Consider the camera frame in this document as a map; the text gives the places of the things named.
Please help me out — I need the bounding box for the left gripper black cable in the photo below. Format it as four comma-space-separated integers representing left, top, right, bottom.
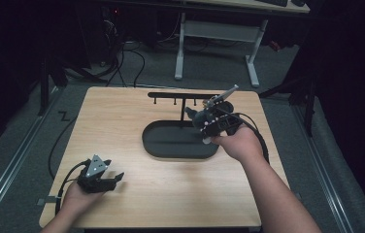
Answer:
54, 160, 91, 216

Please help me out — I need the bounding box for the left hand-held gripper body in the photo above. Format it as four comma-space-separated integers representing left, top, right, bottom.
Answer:
76, 153, 117, 195

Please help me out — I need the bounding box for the metal floor rail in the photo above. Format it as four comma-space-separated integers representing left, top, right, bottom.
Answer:
290, 102, 356, 233
0, 85, 62, 229

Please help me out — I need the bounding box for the black computer tower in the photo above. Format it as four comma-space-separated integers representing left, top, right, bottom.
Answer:
100, 5, 124, 67

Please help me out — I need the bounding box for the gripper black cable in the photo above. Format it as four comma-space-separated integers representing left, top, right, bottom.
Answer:
54, 160, 91, 216
224, 108, 271, 164

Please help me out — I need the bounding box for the bundle of black floor cables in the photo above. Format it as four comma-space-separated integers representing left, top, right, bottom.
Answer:
105, 40, 147, 89

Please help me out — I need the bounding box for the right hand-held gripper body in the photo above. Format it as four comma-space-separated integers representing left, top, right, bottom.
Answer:
202, 83, 247, 137

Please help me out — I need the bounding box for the black cable on floor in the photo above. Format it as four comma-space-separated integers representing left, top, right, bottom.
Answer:
48, 116, 79, 181

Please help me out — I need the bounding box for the person's right hand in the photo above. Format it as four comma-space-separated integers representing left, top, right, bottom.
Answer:
211, 124, 268, 167

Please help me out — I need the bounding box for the black metal stand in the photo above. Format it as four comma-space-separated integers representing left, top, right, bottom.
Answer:
257, 62, 319, 138
37, 52, 109, 117

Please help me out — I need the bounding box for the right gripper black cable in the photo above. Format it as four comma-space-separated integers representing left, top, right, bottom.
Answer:
224, 108, 271, 164

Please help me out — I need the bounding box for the black hook rack with tray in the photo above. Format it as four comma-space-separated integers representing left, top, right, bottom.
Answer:
141, 91, 221, 160

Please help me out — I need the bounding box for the person's left hand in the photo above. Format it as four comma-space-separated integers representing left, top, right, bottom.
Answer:
60, 182, 103, 214

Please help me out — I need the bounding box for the black keyboard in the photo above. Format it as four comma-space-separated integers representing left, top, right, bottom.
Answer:
257, 0, 289, 8

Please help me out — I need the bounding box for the white frame desk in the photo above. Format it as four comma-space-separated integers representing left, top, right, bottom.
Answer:
173, 0, 312, 89

